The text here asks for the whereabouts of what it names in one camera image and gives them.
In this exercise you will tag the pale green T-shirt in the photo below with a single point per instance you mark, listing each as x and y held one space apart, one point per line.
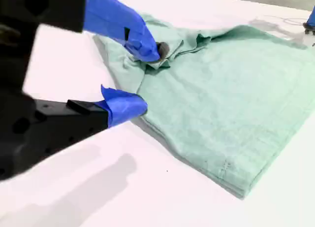
221 101

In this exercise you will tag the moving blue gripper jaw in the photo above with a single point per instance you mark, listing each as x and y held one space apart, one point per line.
123 106

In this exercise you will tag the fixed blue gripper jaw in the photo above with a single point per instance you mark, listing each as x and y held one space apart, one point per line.
115 17
311 21

